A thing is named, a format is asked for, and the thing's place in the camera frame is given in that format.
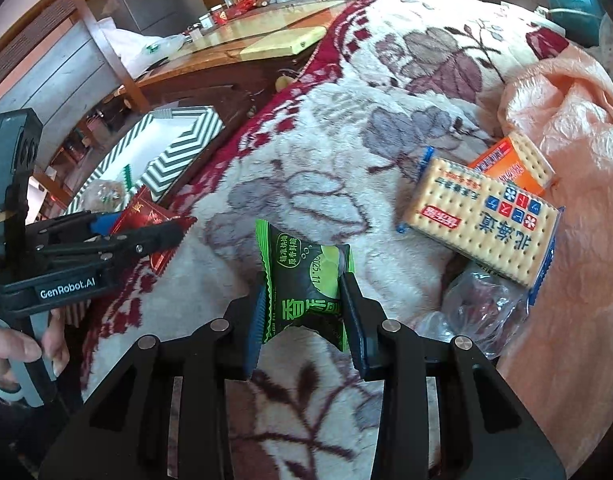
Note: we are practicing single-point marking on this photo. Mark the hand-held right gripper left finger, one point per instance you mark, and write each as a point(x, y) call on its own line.
point(258, 330)

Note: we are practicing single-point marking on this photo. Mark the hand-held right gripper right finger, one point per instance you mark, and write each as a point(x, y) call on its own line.
point(350, 320)

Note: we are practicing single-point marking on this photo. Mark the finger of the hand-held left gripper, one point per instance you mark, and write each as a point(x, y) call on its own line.
point(76, 224)
point(136, 245)

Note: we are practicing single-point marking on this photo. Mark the red snack packet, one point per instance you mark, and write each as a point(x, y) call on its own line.
point(141, 215)

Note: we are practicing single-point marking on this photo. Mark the green snack packet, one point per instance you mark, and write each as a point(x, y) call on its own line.
point(301, 280)

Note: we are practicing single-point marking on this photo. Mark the green white striped box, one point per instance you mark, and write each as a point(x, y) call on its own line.
point(181, 155)

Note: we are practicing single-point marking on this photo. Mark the clear bag of brown snacks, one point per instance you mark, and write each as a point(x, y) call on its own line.
point(104, 195)

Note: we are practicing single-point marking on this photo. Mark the clear bag of dark snacks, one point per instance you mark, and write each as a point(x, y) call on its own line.
point(481, 305)

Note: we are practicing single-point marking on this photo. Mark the person's left hand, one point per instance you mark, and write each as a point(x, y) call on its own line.
point(11, 347)

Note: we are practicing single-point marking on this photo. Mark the grey plank board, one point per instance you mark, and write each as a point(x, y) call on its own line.
point(51, 75)

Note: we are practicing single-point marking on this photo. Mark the cracker packet with coloured squares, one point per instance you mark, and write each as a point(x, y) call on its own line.
point(476, 220)

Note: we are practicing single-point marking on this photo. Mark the red floral blanket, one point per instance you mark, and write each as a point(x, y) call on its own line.
point(336, 135)

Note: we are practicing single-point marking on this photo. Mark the white plastic bag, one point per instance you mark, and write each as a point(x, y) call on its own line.
point(136, 45)

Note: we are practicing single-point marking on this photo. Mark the orange cracker packet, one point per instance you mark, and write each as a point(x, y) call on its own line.
point(506, 165)

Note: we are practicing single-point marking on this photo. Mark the round yellow ornament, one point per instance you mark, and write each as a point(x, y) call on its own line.
point(284, 81)

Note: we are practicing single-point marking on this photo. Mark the grey metal box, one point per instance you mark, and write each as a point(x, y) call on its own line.
point(156, 0)

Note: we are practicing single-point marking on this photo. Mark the marble top wooden table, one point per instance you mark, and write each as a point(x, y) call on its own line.
point(246, 35)

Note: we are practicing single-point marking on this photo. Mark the small red box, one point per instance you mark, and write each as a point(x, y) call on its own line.
point(217, 17)

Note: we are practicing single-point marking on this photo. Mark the peach plastic bag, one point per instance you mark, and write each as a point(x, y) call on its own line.
point(576, 160)

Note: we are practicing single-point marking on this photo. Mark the teal bag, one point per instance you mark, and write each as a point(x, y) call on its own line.
point(571, 5)

